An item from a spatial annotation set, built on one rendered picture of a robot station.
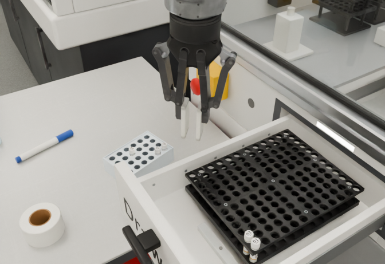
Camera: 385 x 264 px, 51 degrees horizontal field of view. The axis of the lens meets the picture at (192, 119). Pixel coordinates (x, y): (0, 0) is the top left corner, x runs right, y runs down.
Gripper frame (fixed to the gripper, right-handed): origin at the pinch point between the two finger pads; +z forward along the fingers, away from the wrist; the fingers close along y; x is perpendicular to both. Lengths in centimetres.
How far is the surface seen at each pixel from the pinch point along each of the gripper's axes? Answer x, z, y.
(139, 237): -23.5, 2.6, -2.0
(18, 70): 145, 100, -148
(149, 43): 63, 22, -29
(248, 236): -20.0, 2.2, 12.3
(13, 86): 127, 100, -141
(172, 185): -8.2, 8.5, -1.5
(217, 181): -9.9, 3.7, 6.4
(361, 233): -12.0, 7.0, 29.1
